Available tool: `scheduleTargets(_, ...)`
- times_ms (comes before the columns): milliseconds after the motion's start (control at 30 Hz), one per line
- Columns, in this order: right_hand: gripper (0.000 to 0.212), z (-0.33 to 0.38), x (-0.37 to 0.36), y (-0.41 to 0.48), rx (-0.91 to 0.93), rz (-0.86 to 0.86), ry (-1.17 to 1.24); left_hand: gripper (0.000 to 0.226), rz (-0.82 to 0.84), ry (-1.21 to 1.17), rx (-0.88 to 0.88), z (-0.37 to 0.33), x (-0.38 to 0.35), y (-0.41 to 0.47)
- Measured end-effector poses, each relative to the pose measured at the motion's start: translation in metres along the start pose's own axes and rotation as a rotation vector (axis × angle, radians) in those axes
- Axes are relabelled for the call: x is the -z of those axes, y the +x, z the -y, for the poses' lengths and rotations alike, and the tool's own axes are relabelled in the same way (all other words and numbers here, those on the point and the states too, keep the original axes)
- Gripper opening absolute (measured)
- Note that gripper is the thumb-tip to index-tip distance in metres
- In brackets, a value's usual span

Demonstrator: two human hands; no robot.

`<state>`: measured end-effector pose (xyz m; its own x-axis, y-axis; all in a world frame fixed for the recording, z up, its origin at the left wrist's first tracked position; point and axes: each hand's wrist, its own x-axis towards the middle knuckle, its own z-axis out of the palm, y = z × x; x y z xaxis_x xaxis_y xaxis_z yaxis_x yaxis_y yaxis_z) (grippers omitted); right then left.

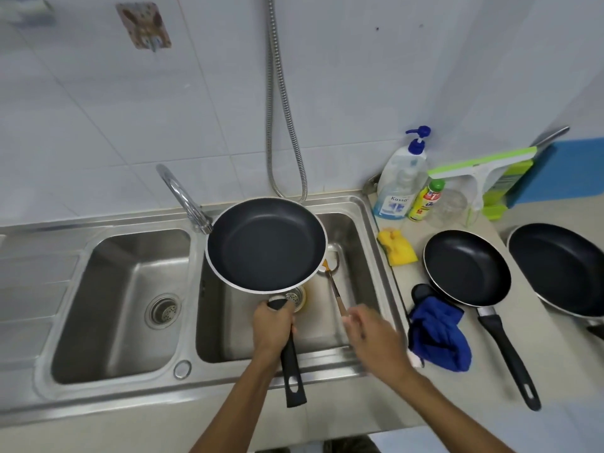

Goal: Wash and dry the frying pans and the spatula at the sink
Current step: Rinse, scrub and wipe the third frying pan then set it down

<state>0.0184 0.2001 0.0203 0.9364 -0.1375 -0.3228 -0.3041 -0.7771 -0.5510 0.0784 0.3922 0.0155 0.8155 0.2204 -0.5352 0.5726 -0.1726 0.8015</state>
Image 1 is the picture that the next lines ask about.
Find stainless steel double sink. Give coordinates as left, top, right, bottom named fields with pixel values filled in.
left=0, top=195, right=411, bottom=428

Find brown adhesive wall hook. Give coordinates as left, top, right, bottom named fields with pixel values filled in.
left=116, top=1, right=172, bottom=53

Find green white squeegee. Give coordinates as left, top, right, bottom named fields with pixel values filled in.
left=427, top=145, right=538, bottom=227

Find small yellow bottle green cap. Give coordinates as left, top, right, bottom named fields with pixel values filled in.
left=407, top=179, right=446, bottom=223

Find large black frying pan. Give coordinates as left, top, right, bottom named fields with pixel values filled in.
left=205, top=197, right=329, bottom=409

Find chrome faucet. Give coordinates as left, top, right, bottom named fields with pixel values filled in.
left=156, top=163, right=214, bottom=235

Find person's camouflage trousers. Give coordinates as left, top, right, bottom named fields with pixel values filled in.
left=323, top=436, right=374, bottom=453

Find yellow sponge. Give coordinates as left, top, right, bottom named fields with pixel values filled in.
left=376, top=227, right=418, bottom=267

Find small black frying pan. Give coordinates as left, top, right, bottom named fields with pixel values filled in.
left=422, top=230, right=542, bottom=412

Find metal shower hose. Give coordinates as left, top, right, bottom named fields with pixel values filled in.
left=265, top=0, right=309, bottom=203

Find blue cutting board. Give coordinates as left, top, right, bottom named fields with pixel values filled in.
left=505, top=138, right=604, bottom=208

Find person's left hand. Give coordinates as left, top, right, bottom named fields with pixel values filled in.
left=250, top=299, right=298, bottom=362

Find person's right forearm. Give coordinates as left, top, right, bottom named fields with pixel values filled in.
left=394, top=370, right=515, bottom=453

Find knife with metal handle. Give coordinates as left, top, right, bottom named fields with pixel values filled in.
left=535, top=125, right=571, bottom=149

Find metal spatula wooden handle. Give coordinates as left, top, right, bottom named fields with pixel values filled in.
left=320, top=249, right=352, bottom=322

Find clear glass cup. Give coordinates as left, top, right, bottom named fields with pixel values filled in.
left=429, top=188, right=468, bottom=228

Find person's right hand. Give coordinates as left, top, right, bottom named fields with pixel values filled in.
left=342, top=304, right=416, bottom=385

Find medium black frying pan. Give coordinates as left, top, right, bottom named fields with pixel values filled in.
left=506, top=223, right=604, bottom=340

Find person's left forearm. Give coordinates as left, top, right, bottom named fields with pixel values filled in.
left=188, top=351, right=284, bottom=453

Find clear pump soap bottle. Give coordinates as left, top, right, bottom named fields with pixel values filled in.
left=372, top=125, right=432, bottom=221

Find metal sink strainer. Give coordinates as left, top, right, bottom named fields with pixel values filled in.
left=285, top=286, right=308, bottom=313
left=145, top=293, right=183, bottom=330

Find green knife block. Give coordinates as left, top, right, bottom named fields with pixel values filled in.
left=481, top=160, right=534, bottom=221

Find blue microfibre cloth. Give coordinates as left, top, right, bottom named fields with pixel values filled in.
left=407, top=283, right=473, bottom=373

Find white wall shelf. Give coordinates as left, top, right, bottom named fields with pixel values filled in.
left=0, top=0, right=57, bottom=28

